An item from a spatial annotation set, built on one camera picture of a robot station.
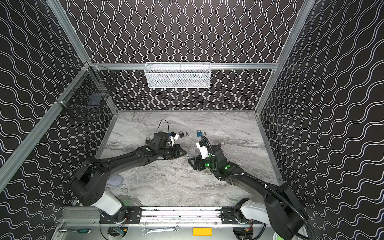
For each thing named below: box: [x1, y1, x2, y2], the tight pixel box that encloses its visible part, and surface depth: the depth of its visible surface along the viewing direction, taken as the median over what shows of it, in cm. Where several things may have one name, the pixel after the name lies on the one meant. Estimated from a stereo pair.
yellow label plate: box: [192, 227, 213, 236], surface depth 71 cm
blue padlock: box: [196, 129, 203, 138], surface depth 109 cm
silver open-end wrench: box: [142, 225, 180, 236], surface depth 72 cm
